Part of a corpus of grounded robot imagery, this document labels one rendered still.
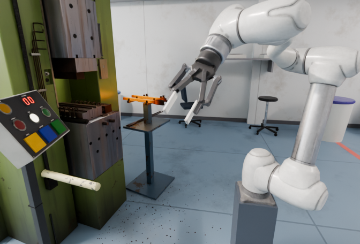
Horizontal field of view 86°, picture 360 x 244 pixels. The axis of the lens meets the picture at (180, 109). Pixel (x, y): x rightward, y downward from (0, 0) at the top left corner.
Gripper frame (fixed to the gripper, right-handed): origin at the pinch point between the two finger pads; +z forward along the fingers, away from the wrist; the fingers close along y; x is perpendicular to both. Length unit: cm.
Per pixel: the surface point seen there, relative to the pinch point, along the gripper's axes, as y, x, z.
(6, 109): 69, -5, 29
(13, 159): 57, -13, 45
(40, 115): 72, -22, 26
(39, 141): 58, -19, 35
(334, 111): -114, -276, -187
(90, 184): 50, -59, 48
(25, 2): 118, -4, -21
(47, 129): 65, -24, 30
